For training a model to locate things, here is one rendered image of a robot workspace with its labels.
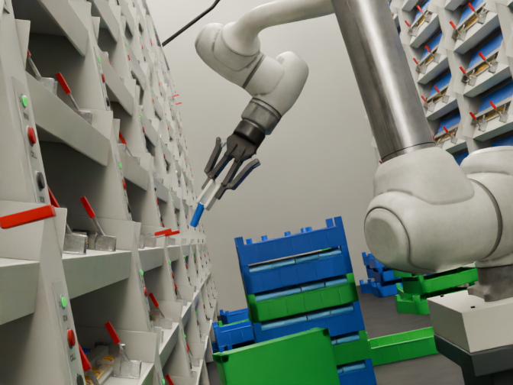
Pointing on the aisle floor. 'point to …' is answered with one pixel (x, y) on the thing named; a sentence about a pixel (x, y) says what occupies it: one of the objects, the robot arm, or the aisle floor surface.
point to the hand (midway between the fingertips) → (209, 195)
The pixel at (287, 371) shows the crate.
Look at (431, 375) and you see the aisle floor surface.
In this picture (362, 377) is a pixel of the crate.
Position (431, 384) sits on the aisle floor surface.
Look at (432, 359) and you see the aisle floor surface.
